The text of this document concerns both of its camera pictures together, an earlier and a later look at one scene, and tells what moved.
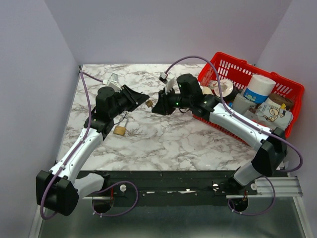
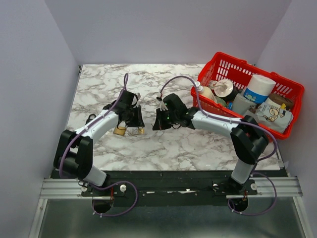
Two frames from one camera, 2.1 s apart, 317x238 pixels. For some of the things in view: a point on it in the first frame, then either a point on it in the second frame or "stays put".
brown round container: x=280 y=99 stays put
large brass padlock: x=120 y=130 stays put
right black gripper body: x=173 y=100 → x=164 y=120
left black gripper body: x=124 y=101 → x=134 y=117
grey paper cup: x=241 y=104 stays put
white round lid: x=227 y=88 stays put
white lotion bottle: x=205 y=89 stays put
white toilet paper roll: x=259 y=88 stays put
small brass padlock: x=149 y=103 → x=140 y=131
